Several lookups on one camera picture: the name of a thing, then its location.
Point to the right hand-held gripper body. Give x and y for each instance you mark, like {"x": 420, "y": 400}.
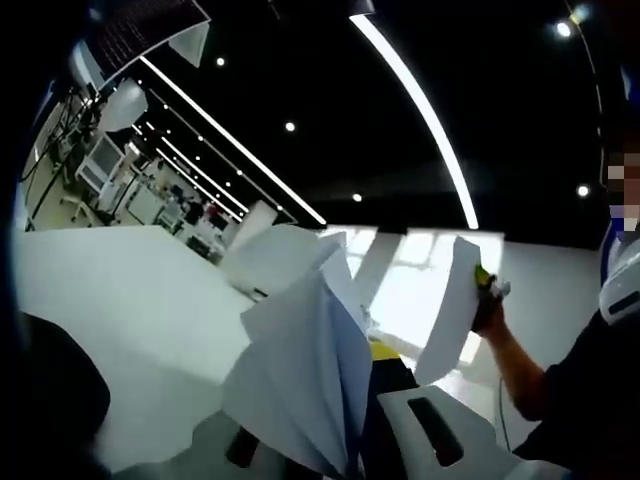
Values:
{"x": 492, "y": 300}

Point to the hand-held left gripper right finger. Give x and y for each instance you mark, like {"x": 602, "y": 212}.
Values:
{"x": 390, "y": 415}

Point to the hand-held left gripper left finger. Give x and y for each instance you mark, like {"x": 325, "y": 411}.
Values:
{"x": 210, "y": 460}

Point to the single white paper sheet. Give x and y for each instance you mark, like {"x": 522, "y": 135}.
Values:
{"x": 450, "y": 310}

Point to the pile of white printing papers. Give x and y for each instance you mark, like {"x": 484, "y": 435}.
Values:
{"x": 290, "y": 360}

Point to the person's right hand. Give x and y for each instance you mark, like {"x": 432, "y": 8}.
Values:
{"x": 490, "y": 330}

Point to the bright office window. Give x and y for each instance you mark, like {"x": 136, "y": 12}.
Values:
{"x": 405, "y": 300}

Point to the white neck-worn device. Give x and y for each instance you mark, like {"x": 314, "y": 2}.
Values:
{"x": 620, "y": 295}

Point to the person's black shirt torso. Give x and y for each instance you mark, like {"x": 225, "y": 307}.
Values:
{"x": 600, "y": 400}

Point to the long ceiling light strip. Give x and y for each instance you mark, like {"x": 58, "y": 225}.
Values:
{"x": 425, "y": 107}
{"x": 225, "y": 132}

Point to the white printer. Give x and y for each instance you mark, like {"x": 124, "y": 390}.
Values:
{"x": 265, "y": 260}

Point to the open laptop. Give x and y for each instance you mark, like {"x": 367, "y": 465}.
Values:
{"x": 140, "y": 35}

